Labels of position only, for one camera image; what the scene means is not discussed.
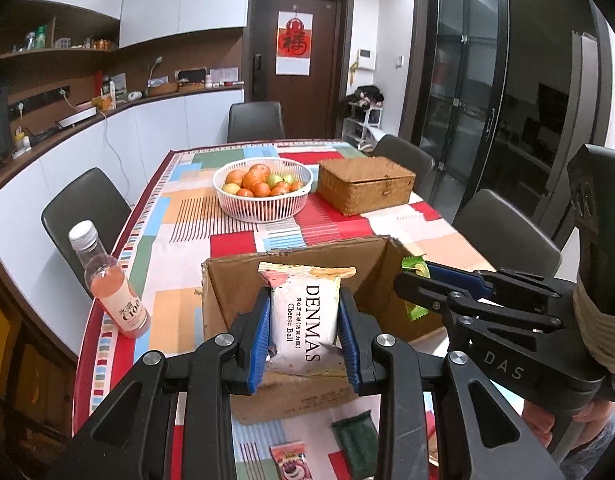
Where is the white Denmas cheese ball packet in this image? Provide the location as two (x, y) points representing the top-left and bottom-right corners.
(258, 262), (356, 377)

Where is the light green candy packet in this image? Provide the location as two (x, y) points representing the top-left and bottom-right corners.
(401, 256), (430, 322)

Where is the person's right hand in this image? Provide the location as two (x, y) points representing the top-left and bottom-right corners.
(521, 398), (615, 449)

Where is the brown cardboard box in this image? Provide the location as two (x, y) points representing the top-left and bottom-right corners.
(203, 236), (442, 425)

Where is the dark chair right side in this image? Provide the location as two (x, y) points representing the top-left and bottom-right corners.
(453, 188), (561, 278)

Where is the dark chair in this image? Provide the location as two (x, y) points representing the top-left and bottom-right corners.
(40, 167), (132, 295)
(453, 188), (561, 278)
(371, 134), (435, 194)

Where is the dark green snack bar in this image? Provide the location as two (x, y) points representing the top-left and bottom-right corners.
(331, 411), (379, 479)

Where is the pink bear candy packet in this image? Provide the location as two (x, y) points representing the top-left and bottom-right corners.
(269, 441), (313, 480)

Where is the colourful patterned tablecloth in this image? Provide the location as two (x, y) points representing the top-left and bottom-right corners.
(72, 140), (499, 480)

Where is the white fruit basket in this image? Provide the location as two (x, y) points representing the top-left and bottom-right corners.
(213, 157), (314, 223)

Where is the woven wicker box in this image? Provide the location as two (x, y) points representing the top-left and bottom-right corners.
(317, 156), (416, 216)

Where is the pink drink bottle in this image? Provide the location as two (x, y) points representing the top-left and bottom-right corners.
(68, 220), (150, 339)

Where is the dark chair far right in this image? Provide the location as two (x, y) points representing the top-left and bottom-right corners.
(371, 134), (435, 194)

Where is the dark chair left side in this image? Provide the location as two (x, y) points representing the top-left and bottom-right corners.
(40, 167), (132, 295)

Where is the dark chair far end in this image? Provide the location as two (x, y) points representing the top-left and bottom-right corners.
(227, 102), (286, 143)

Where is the black glass sliding door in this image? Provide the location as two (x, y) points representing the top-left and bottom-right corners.
(401, 0), (612, 245)

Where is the dark wooden door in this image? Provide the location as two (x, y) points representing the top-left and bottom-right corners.
(242, 0), (354, 139)

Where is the red fu door poster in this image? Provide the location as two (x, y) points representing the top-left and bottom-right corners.
(275, 11), (313, 76)

